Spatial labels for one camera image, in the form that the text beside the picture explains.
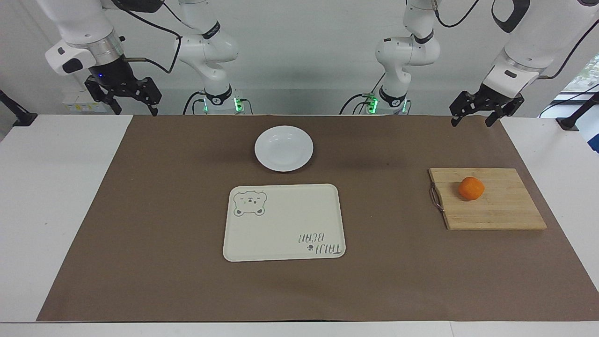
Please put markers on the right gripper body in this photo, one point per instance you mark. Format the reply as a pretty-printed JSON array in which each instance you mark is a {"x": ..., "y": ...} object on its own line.
[{"x": 112, "y": 75}]

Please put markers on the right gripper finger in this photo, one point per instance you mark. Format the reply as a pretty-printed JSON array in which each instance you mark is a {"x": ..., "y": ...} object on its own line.
[
  {"x": 99, "y": 93},
  {"x": 149, "y": 92}
]

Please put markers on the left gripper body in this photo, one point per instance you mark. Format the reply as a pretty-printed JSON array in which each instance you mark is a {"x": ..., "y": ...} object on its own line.
[{"x": 493, "y": 96}]

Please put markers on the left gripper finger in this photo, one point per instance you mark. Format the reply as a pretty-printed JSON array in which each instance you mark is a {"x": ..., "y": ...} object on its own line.
[
  {"x": 461, "y": 106},
  {"x": 507, "y": 108}
]

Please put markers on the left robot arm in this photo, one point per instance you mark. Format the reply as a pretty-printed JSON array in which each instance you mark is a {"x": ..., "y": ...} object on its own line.
[{"x": 407, "y": 51}]

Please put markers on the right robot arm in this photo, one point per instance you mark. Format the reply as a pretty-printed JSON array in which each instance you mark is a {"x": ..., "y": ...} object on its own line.
[{"x": 208, "y": 51}]

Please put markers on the orange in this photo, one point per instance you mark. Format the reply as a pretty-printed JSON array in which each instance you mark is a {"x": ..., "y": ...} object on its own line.
[{"x": 471, "y": 188}]

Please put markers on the white round plate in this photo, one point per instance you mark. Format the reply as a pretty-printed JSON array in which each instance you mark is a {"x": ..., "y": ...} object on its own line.
[{"x": 283, "y": 148}]

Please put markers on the black stand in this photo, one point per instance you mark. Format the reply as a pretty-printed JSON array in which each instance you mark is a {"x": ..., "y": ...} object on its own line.
[
  {"x": 575, "y": 119},
  {"x": 16, "y": 114}
]

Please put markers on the wooden cutting board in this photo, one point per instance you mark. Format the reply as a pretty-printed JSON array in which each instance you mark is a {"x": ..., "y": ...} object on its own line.
[{"x": 500, "y": 206}]

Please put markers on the cream tray with bear print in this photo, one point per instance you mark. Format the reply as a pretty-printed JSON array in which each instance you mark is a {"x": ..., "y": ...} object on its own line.
[{"x": 283, "y": 222}]

